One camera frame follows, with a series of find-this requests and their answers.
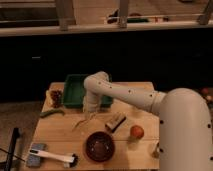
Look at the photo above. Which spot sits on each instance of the orange round fruit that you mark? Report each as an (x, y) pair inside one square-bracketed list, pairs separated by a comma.
[(137, 132)]

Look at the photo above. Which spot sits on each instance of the green pea pod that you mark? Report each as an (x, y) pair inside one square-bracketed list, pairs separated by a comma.
[(50, 112)]

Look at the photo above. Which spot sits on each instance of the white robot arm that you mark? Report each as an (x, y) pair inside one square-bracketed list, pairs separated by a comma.
[(185, 129)]

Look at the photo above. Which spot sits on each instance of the white handled dish brush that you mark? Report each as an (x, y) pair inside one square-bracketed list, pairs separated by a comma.
[(68, 160)]

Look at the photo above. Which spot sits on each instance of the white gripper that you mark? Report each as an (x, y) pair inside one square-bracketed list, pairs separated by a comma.
[(91, 102)]

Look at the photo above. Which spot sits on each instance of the dark brown bowl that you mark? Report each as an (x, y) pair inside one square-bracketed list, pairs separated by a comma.
[(99, 146)]

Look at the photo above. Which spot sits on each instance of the wooden railing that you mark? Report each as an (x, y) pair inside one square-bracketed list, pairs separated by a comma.
[(53, 17)]

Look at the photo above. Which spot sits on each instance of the black stand at left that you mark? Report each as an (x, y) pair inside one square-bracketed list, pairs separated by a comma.
[(12, 160)]

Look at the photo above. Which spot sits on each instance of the dark red grape bunch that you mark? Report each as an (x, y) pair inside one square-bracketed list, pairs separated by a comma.
[(56, 96)]

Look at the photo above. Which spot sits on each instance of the dark block with label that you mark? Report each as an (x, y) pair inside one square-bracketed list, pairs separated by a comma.
[(115, 121)]

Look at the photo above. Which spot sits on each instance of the green plastic bin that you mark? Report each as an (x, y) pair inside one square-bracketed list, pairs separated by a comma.
[(74, 91)]

